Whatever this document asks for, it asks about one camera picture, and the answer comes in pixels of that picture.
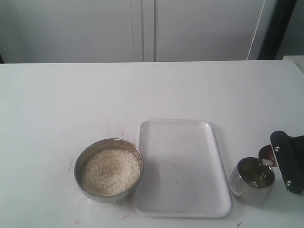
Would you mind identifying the white rectangular plastic tray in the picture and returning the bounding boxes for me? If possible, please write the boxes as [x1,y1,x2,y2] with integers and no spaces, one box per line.
[133,120,232,219]

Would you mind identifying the large steel rice bowl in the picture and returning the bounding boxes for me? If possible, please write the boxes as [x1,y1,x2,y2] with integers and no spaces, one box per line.
[74,138,144,203]

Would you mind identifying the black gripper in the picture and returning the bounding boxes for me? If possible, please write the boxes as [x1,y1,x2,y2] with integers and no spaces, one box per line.
[270,131,304,197]

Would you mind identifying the brown wooden spoon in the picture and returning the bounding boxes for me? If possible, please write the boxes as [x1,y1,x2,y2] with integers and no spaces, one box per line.
[258,145,277,167]

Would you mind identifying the small metal cup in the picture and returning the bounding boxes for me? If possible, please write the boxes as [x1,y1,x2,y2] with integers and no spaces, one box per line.
[229,157,276,206]

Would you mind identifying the white cabinet doors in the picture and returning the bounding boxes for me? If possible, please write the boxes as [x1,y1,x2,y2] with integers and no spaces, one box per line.
[0,0,277,63]

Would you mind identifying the dark vertical post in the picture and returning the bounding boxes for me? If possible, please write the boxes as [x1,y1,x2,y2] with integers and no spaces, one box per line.
[257,0,297,60]

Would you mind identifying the white uncooked rice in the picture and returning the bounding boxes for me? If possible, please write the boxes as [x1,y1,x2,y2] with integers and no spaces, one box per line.
[80,149,141,197]

